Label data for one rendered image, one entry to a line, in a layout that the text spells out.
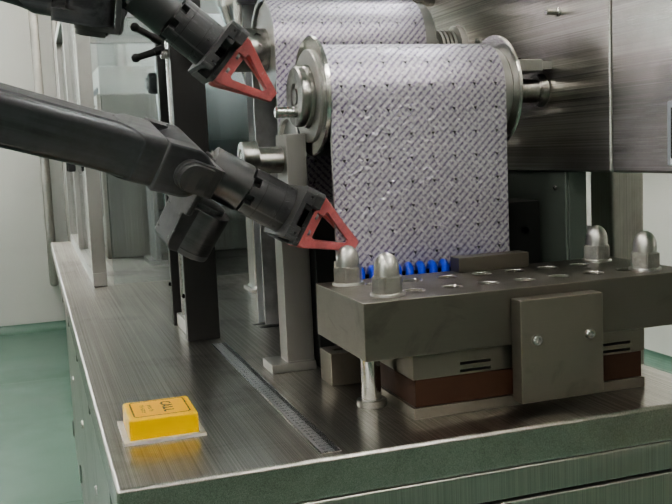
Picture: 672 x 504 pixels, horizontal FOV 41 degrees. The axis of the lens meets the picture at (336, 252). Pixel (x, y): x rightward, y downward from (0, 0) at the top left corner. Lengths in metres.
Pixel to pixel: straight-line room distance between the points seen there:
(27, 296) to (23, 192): 0.72
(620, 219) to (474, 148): 0.36
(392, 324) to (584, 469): 0.25
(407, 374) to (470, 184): 0.30
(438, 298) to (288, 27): 0.55
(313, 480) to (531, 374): 0.26
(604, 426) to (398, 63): 0.49
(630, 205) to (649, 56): 0.40
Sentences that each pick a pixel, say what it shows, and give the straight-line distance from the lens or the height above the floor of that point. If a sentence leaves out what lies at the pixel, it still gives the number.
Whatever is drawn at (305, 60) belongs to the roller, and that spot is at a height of 1.29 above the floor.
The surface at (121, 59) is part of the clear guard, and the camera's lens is 2.09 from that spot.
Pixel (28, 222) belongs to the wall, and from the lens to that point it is 6.61.
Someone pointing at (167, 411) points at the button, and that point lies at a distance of 0.96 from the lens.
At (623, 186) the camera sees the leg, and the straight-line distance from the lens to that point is 1.45.
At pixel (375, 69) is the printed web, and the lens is 1.12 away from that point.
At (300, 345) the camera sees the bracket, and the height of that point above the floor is 0.93.
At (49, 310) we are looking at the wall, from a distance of 6.68.
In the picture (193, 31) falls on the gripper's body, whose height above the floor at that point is 1.33.
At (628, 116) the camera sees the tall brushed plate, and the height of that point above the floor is 1.21.
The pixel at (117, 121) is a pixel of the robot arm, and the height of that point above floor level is 1.22.
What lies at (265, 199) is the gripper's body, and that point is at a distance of 1.05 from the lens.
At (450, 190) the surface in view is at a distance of 1.15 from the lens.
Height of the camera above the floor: 1.19
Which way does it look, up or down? 7 degrees down
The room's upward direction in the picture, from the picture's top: 3 degrees counter-clockwise
